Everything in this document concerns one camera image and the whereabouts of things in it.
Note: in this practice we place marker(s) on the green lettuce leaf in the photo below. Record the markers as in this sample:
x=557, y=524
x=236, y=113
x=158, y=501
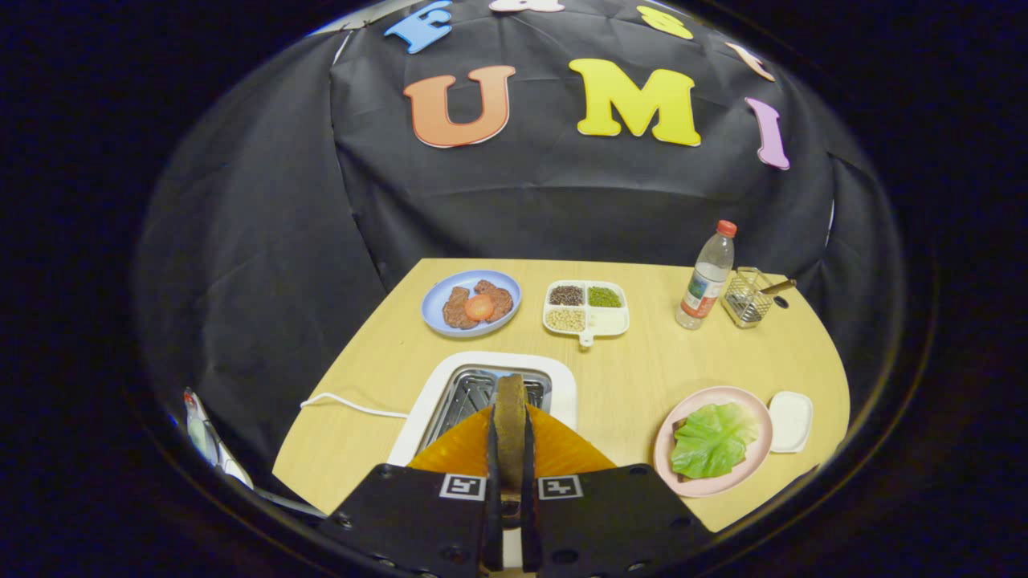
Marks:
x=711, y=441

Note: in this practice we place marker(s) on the small white dish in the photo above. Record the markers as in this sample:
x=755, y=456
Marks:
x=791, y=421

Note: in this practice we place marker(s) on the green beans pile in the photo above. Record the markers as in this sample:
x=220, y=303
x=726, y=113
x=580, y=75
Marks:
x=604, y=297

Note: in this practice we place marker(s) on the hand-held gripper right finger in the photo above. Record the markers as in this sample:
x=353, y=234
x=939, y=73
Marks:
x=530, y=498

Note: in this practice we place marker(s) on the pink plate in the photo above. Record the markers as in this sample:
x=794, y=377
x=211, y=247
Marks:
x=748, y=466

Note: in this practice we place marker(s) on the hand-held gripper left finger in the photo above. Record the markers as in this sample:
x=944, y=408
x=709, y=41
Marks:
x=491, y=498

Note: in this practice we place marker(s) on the white divided tray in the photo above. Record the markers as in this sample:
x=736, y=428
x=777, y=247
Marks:
x=608, y=321

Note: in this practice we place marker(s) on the white and red object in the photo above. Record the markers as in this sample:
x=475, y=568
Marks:
x=201, y=429

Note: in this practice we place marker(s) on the black backdrop cloth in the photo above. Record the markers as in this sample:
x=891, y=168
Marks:
x=562, y=201

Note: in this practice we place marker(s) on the dark beans pile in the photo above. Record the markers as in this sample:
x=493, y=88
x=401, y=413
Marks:
x=566, y=295

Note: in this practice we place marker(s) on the brown toasted bread slice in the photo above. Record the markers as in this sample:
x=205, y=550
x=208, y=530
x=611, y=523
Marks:
x=510, y=425

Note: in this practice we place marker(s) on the white toaster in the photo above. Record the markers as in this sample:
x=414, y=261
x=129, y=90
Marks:
x=564, y=401

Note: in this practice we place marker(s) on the clear water bottle red cap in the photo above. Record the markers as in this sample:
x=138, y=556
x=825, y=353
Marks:
x=705, y=289

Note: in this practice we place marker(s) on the metal mesh utensil holder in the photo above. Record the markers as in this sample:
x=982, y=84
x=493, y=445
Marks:
x=745, y=305

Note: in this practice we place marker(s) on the orange tomato slice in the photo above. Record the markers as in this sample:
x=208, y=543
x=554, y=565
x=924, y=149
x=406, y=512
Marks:
x=479, y=307

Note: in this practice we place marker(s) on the blue plate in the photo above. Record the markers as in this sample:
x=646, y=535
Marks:
x=434, y=317

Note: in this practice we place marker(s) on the brown meat patty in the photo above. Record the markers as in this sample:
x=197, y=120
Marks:
x=499, y=297
x=454, y=309

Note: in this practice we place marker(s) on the yellow soybeans pile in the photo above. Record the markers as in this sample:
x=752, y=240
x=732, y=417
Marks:
x=565, y=320

